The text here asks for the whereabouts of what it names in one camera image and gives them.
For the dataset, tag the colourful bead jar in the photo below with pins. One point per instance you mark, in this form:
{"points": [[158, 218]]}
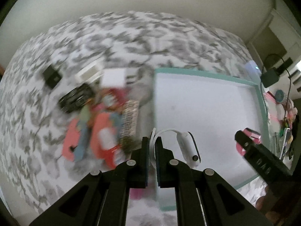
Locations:
{"points": [[281, 97]]}

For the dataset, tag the pink pup toy figure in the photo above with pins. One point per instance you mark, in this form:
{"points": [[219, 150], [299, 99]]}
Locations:
{"points": [[111, 99]]}

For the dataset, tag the colourful toy pile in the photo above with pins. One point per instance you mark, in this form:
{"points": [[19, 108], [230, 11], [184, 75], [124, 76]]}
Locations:
{"points": [[291, 121]]}

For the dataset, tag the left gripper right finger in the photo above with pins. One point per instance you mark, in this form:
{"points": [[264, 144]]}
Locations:
{"points": [[203, 197]]}

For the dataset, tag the red stain remover bottle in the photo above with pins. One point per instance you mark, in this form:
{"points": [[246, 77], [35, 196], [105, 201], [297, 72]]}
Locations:
{"points": [[111, 150]]}

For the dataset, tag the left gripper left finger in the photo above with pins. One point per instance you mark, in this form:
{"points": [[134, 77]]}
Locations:
{"points": [[100, 199]]}

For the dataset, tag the pink white crochet mat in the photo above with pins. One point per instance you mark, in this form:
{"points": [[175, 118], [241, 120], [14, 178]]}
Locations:
{"points": [[275, 113]]}

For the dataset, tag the white smartwatch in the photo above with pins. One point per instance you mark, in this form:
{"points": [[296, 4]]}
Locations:
{"points": [[186, 143]]}

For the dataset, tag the gold greek-key lighter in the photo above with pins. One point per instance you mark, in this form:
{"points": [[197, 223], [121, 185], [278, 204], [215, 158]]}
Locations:
{"points": [[129, 121]]}

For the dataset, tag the teal shallow tray box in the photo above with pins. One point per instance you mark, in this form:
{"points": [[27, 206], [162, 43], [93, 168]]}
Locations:
{"points": [[212, 107]]}

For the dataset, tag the person's left hand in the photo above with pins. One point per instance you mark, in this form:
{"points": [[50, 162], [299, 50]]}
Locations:
{"points": [[265, 204]]}

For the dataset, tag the black toy car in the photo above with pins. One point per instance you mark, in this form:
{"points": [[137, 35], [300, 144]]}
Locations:
{"points": [[76, 99]]}

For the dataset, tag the white wall charger plug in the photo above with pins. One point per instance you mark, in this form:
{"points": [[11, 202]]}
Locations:
{"points": [[118, 77]]}

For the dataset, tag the white power strip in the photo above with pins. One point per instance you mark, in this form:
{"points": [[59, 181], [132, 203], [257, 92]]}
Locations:
{"points": [[253, 71]]}

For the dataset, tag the pink smartwatch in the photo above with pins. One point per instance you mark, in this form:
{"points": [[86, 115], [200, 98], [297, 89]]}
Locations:
{"points": [[244, 138]]}

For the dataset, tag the white rectangular frame piece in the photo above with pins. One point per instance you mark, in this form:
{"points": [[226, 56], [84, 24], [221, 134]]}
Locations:
{"points": [[90, 73]]}

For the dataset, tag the coral blue foam toy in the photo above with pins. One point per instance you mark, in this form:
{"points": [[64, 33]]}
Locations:
{"points": [[102, 120], [77, 136]]}

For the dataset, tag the floral grey white blanket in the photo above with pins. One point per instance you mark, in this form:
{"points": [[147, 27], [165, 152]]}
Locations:
{"points": [[33, 126]]}

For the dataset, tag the magenta translucent stick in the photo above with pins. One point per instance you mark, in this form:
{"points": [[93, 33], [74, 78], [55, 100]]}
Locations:
{"points": [[136, 194]]}

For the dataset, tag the metal phone stand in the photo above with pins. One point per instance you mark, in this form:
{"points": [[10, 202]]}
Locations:
{"points": [[281, 143]]}

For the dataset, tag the black power adapter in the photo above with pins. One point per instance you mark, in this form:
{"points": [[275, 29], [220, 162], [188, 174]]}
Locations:
{"points": [[270, 77]]}

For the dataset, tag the small black cube adapter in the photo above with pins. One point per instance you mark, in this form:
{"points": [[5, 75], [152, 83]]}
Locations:
{"points": [[51, 77]]}

